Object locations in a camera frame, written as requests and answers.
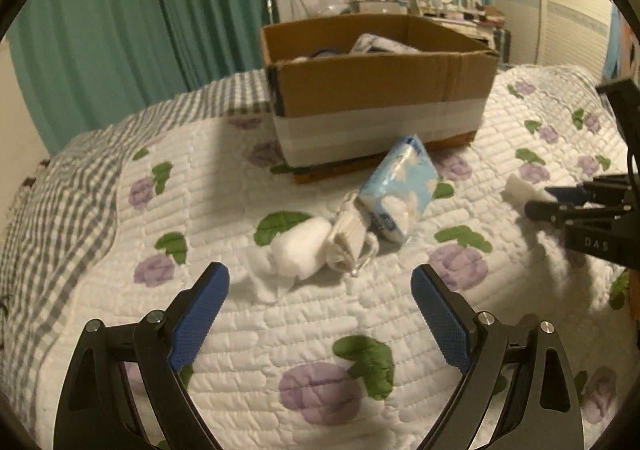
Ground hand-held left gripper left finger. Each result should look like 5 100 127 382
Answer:
52 261 231 450

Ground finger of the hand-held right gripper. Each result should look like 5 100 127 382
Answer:
524 199 628 228
545 174 632 205

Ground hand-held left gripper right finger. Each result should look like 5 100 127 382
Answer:
410 264 585 450

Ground small white cotton pad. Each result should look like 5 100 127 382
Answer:
501 175 557 206

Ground brown cardboard box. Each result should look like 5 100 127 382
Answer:
260 14 501 185

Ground white tissue sheet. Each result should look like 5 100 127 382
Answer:
239 246 297 304

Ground white cotton roll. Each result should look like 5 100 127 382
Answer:
270 217 335 275

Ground white floral quilt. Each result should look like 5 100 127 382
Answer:
0 64 640 450

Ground blue cloud-print tissue packet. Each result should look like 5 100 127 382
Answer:
359 133 441 245

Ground grey gingham blanket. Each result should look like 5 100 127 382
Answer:
0 71 275 383

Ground white wardrobe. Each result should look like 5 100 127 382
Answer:
490 0 617 77

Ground white and blue packet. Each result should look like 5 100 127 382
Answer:
348 33 422 56

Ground colourful wall poster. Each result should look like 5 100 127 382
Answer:
604 0 640 82

